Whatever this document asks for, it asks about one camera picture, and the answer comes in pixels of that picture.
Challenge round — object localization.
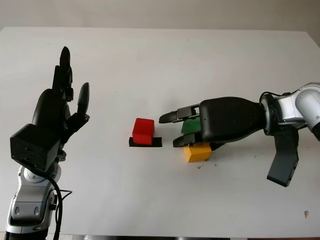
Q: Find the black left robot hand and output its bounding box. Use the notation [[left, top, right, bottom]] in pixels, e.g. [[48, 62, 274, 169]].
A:
[[31, 46, 91, 158]]

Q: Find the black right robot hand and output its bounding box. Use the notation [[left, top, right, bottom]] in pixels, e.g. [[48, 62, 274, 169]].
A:
[[158, 96, 266, 151]]

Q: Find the green cube block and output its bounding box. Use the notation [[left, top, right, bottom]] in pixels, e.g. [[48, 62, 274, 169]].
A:
[[180, 117, 202, 136]]

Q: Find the yellow cube block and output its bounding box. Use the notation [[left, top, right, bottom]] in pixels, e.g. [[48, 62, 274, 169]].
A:
[[183, 142, 213, 164]]

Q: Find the red cube block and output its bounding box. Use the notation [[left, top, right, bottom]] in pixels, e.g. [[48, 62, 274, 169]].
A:
[[131, 117, 155, 145]]

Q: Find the black tape strip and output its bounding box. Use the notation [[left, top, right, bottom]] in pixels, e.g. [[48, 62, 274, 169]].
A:
[[128, 136, 163, 148]]

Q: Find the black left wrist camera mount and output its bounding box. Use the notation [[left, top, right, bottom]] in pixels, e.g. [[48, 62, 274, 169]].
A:
[[9, 123, 61, 172]]

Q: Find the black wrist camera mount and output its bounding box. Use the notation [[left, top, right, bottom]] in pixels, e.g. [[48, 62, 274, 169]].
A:
[[266, 124, 300, 188], [9, 123, 61, 172]]

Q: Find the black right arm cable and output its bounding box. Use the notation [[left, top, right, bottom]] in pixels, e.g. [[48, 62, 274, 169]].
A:
[[267, 91, 292, 98]]

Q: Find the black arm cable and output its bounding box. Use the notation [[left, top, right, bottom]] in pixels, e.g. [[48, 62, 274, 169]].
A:
[[267, 91, 292, 98], [24, 164, 73, 240]]

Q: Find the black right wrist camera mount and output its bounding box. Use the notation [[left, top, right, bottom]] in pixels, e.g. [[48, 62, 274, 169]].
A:
[[266, 124, 300, 188]]

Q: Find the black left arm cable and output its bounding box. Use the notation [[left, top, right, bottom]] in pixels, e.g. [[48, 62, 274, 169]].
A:
[[24, 164, 73, 240]]

